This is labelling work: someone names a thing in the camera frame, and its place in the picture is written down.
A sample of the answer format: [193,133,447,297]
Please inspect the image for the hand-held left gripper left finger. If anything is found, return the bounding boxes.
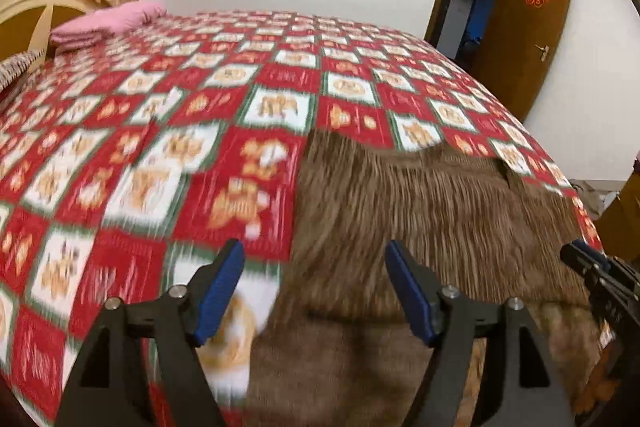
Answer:
[52,238,247,427]

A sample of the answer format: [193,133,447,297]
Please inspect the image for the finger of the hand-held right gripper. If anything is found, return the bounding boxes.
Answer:
[560,239,640,338]

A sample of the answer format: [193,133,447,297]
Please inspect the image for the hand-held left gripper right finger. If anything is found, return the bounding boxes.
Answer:
[385,239,583,427]

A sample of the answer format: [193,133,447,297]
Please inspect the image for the brown striped knit garment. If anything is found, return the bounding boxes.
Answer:
[242,129,608,427]

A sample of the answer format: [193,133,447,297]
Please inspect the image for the brown wooden cabinet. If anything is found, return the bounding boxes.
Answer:
[595,177,640,268]

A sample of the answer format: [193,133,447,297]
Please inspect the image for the red checked printed bedspread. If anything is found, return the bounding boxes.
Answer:
[0,9,608,427]

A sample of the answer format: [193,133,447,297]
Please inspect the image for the brown wooden door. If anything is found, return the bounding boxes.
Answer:
[470,0,575,122]

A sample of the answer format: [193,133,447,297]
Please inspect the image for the pink pillow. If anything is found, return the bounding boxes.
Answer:
[50,0,168,48]

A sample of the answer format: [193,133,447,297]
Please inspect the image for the striped patterned pillow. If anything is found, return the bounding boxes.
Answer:
[0,49,43,92]

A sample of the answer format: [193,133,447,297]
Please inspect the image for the cream wooden headboard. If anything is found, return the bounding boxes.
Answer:
[0,0,101,62]

